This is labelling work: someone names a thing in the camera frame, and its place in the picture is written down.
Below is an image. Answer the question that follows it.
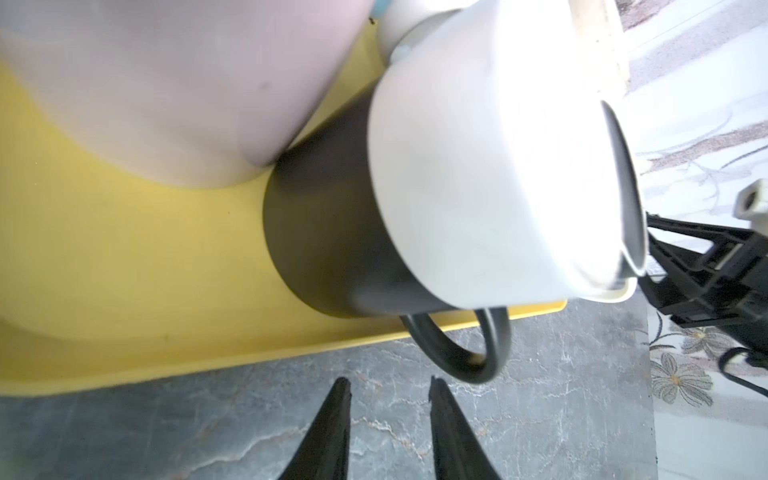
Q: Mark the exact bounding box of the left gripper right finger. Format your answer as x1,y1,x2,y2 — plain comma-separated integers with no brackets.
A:
429,377,500,480

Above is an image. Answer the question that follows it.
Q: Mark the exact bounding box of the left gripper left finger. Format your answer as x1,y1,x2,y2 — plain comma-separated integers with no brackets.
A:
279,377,352,480

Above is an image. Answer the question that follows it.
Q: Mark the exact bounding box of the pink mug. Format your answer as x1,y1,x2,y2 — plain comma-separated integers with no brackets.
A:
1,1,373,188

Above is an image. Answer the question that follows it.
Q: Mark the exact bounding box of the yellow tray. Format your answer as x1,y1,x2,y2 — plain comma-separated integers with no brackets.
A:
0,17,568,398

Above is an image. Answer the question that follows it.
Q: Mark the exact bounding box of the white speckled mug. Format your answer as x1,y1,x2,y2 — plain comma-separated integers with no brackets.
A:
568,0,630,102

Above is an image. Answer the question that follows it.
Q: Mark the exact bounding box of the white mug centre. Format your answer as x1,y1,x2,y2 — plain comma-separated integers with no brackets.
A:
374,0,475,66

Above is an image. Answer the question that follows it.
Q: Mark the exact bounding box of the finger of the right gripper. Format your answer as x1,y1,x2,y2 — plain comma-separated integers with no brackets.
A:
639,214,767,328

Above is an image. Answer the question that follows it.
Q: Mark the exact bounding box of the black and white mug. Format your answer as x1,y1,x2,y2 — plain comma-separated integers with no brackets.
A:
263,0,648,383

